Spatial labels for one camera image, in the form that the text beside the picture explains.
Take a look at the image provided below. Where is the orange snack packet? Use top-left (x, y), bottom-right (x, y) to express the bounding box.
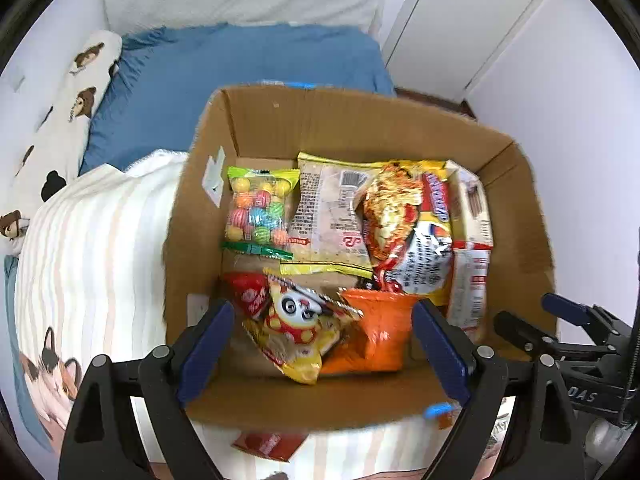
top-left (320, 288), bottom-right (420, 376)

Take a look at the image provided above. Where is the cat print cushion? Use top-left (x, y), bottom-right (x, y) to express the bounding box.
top-left (3, 256), bottom-right (82, 455)

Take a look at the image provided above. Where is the beige yellow-edged snack bag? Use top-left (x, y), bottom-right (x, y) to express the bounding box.
top-left (280, 152), bottom-right (383, 278)

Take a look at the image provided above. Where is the beige chocolate stick packet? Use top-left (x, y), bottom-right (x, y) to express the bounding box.
top-left (445, 160), bottom-right (494, 250)

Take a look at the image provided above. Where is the bear print long pillow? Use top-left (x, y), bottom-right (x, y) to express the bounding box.
top-left (1, 30), bottom-right (122, 256)

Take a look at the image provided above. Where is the white door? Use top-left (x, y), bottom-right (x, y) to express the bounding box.
top-left (384, 0), bottom-right (535, 103)

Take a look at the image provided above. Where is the red star snack packet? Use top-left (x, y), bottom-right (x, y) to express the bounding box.
top-left (222, 272), bottom-right (271, 320)

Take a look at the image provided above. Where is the striped white blanket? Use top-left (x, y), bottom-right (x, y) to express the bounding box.
top-left (13, 148), bottom-right (516, 480)

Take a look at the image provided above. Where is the yellow red noodle snack bag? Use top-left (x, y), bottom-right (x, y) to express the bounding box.
top-left (360, 159), bottom-right (454, 304)

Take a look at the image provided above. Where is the colourful gumball candy bag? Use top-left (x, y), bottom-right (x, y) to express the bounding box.
top-left (222, 166), bottom-right (299, 261)

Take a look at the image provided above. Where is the yellow panda snack bag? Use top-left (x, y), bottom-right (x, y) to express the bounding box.
top-left (243, 274), bottom-right (363, 385)

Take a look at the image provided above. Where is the blue bed sheet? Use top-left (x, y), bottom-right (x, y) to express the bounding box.
top-left (80, 24), bottom-right (395, 172)

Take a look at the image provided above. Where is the brown square snack packet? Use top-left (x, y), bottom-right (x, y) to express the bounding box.
top-left (231, 432), bottom-right (308, 463)

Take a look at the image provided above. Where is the red white long snack pack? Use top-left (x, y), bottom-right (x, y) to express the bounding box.
top-left (446, 243), bottom-right (491, 342)

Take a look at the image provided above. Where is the cardboard box with printed sides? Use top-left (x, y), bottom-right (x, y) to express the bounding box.
top-left (164, 86), bottom-right (556, 432)

